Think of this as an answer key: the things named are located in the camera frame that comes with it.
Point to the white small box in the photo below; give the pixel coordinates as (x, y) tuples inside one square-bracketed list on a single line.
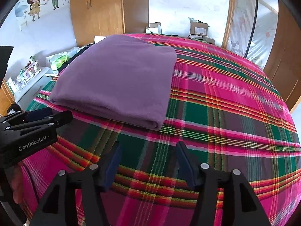
[(154, 28)]

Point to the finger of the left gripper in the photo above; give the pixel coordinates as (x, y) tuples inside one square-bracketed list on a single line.
[(56, 120), (22, 117)]

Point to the person's left hand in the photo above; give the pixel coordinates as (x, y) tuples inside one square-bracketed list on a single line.
[(17, 185)]

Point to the black cloth on table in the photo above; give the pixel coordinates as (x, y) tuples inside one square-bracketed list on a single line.
[(66, 63)]

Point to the wooden wardrobe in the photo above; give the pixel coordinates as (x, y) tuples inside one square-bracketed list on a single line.
[(92, 18)]

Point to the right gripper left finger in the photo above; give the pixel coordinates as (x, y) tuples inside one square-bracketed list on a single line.
[(58, 206)]

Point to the wooden door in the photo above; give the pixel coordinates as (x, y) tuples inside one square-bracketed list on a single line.
[(283, 65)]

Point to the white paper stack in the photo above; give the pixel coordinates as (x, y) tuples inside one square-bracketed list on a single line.
[(98, 38)]

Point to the pink plaid bed cover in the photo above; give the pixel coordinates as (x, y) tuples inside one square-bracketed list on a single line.
[(226, 111)]

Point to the green tissue pack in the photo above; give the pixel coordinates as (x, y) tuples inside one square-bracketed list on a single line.
[(54, 62)]

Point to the purple fleece garment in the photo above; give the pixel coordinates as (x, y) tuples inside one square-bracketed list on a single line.
[(121, 78)]

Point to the cardboard box with label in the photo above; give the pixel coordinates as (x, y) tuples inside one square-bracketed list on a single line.
[(198, 28)]

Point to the curtain with cartoon prints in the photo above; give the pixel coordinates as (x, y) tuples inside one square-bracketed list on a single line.
[(253, 28)]

